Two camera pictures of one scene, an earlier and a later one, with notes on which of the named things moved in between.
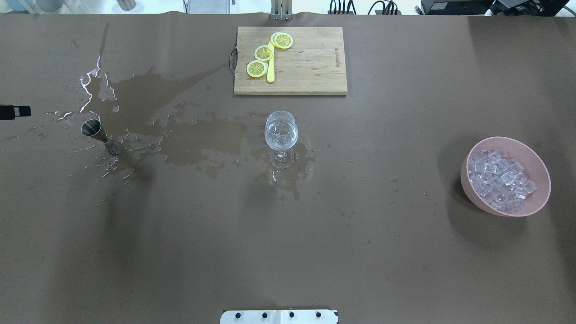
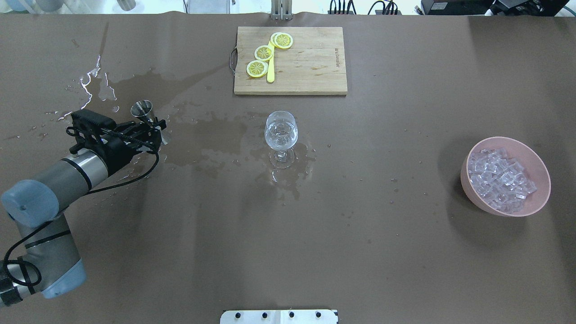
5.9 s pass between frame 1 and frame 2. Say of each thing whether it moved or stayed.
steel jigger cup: moved
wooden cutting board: stayed
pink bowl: stayed
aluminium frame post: stayed
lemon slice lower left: stayed
